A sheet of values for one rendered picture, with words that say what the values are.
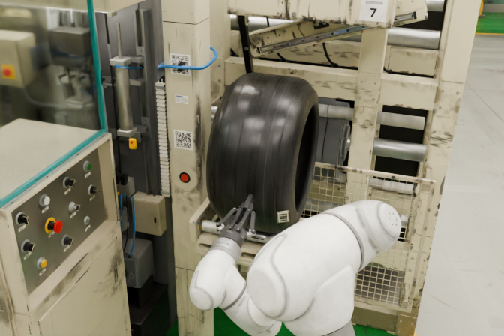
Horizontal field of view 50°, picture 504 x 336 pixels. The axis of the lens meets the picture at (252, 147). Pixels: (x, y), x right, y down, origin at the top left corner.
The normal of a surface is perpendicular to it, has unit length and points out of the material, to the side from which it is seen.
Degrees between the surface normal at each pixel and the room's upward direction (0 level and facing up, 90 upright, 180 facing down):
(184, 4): 90
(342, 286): 67
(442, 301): 0
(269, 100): 26
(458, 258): 0
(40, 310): 90
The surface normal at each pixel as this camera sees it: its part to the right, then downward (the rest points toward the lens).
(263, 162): -0.27, 0.07
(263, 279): -0.73, 0.18
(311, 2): -0.29, 0.41
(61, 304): 0.95, 0.15
